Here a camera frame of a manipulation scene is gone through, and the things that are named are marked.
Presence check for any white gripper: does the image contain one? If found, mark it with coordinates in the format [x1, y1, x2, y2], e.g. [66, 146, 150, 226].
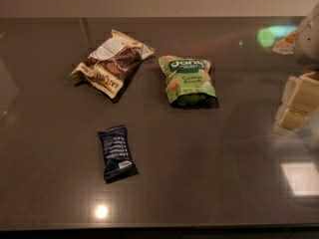
[272, 3, 319, 135]

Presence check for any dark blue rxbar wrapper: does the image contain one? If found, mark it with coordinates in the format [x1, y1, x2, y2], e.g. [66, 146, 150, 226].
[98, 124, 136, 181]

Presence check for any green coconut crunch snack pouch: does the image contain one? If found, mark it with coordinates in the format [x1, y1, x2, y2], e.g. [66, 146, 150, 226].
[159, 56, 216, 108]

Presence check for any brown cream cookie snack bag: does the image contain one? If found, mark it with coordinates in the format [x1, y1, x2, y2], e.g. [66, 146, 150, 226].
[71, 30, 155, 99]

